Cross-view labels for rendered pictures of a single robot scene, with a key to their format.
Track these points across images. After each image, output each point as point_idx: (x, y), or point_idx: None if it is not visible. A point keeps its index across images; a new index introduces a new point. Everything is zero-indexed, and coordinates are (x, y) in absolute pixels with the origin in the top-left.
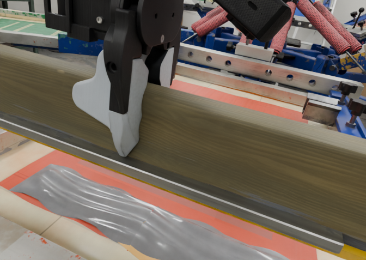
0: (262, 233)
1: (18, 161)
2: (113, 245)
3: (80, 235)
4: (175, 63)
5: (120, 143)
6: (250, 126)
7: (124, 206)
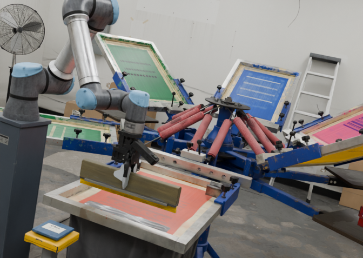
0: (163, 222)
1: (78, 198)
2: None
3: None
4: (137, 167)
5: (123, 184)
6: (150, 180)
7: (118, 211)
